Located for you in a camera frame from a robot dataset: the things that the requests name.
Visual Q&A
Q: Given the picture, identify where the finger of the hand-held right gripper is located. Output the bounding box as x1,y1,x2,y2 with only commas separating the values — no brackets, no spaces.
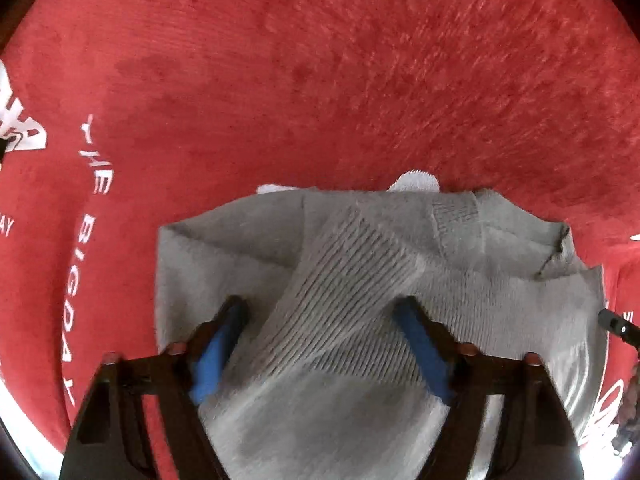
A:
597,309,640,350

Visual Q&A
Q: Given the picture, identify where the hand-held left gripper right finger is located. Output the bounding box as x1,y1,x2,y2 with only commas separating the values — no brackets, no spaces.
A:
392,296,586,480

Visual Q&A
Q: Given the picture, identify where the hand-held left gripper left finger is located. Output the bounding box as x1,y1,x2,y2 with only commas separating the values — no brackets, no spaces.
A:
60,295,251,480

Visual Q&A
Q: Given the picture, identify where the grey knit sweater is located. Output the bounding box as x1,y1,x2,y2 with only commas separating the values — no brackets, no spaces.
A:
155,187,608,480

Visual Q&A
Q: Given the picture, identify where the red printed blanket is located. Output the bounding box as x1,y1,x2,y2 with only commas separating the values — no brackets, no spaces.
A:
0,0,640,463

